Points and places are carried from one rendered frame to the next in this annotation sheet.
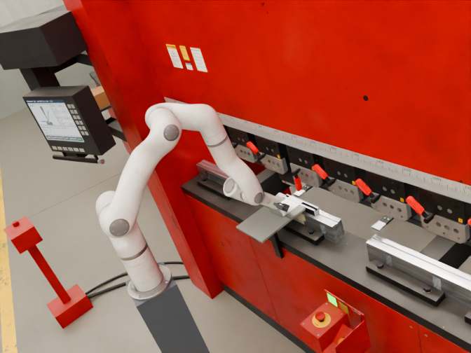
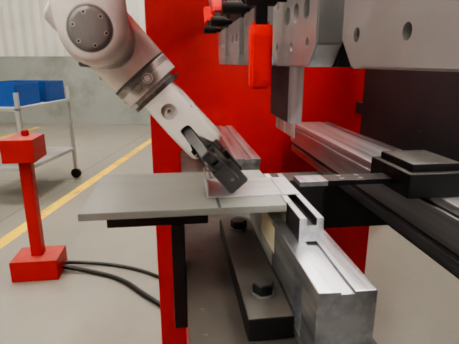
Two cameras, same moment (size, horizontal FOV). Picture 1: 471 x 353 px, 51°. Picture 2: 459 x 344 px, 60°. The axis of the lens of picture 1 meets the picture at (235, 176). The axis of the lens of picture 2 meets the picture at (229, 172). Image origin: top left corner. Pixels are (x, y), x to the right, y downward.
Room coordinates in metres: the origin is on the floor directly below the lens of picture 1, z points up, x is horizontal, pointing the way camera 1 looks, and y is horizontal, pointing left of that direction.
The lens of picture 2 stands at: (1.25, -0.35, 1.18)
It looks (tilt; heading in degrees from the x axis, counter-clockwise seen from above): 15 degrees down; 21
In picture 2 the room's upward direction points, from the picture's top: straight up
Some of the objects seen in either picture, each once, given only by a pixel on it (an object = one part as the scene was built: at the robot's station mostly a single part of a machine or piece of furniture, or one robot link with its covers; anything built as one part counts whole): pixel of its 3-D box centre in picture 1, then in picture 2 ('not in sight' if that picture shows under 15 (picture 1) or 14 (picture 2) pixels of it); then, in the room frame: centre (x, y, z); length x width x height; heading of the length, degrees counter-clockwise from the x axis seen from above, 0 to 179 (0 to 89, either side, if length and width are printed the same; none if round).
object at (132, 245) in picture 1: (119, 222); not in sight; (1.62, 0.48, 1.30); 0.19 x 0.12 x 0.24; 13
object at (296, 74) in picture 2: (287, 176); (285, 99); (1.82, -0.22, 1.13); 0.10 x 0.02 x 0.10; 29
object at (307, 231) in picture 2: (300, 204); (288, 202); (1.79, -0.24, 0.98); 0.20 x 0.03 x 0.03; 29
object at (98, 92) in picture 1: (97, 99); not in sight; (4.05, 0.89, 1.05); 0.30 x 0.28 x 0.14; 17
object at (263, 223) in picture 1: (270, 218); (184, 191); (1.75, -0.09, 1.00); 0.26 x 0.18 x 0.01; 119
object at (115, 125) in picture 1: (109, 136); not in sight; (2.83, 0.65, 1.17); 0.40 x 0.24 x 0.07; 29
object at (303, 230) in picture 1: (296, 227); (248, 264); (1.76, -0.19, 0.89); 0.30 x 0.05 x 0.03; 29
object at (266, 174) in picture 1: (293, 166); (370, 196); (2.40, -0.33, 0.81); 0.64 x 0.08 x 0.14; 119
